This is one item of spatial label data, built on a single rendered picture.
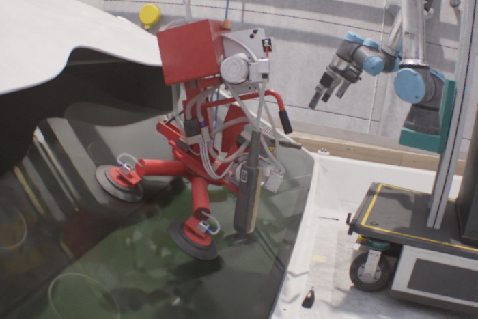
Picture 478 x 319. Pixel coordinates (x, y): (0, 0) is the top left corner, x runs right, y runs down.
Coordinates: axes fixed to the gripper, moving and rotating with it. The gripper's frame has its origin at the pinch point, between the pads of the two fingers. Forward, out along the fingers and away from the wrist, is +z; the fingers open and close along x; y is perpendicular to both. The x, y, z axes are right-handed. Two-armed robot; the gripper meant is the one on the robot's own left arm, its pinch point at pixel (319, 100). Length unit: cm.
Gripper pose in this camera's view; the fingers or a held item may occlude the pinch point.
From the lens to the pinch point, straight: 186.6
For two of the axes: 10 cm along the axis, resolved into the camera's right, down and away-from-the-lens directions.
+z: -4.0, 7.8, 4.9
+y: -7.6, -5.8, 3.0
